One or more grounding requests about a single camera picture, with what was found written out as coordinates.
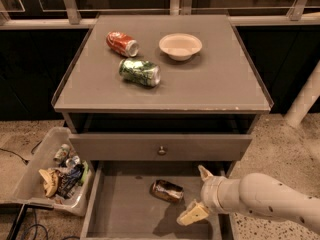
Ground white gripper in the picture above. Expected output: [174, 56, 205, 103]
[177, 165, 240, 226]

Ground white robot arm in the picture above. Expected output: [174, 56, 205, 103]
[177, 68, 320, 233]

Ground round metal drawer knob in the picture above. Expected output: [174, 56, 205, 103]
[158, 146, 167, 156]

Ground grey open middle drawer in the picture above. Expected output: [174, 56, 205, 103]
[80, 161, 236, 240]

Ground grey drawer cabinet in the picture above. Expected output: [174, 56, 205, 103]
[51, 14, 275, 240]

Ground grey top drawer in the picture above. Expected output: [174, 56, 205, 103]
[69, 133, 252, 161]

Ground silver can in bin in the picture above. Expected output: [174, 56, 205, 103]
[66, 155, 81, 168]

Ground green soda can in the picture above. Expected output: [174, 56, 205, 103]
[118, 58, 161, 87]

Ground small can in bin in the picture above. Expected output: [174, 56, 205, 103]
[53, 144, 70, 164]

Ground red soda can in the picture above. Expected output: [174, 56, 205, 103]
[106, 31, 139, 57]

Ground dark snack packet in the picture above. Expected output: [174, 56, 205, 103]
[57, 165, 84, 199]

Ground clear plastic bin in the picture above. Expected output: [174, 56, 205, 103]
[8, 127, 94, 216]

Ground white paper bowl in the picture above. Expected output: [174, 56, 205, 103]
[159, 33, 202, 61]

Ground tan crumpled bag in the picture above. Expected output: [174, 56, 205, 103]
[39, 169, 59, 198]

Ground blue floor cable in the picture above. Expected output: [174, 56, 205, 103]
[19, 207, 50, 240]

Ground black floor cable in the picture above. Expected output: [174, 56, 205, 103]
[0, 139, 43, 166]

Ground metal railing frame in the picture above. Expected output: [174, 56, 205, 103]
[0, 0, 320, 30]

